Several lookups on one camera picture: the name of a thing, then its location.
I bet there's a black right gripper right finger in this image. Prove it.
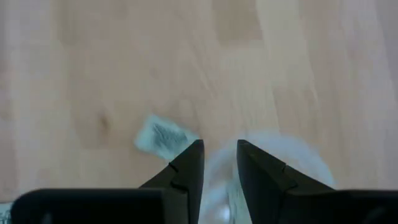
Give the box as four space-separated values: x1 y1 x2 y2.
236 139 398 224

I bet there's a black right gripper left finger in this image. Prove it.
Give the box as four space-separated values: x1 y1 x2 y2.
10 139 205 224

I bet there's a white round bin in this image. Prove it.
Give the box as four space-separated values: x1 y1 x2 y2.
198 130 337 224

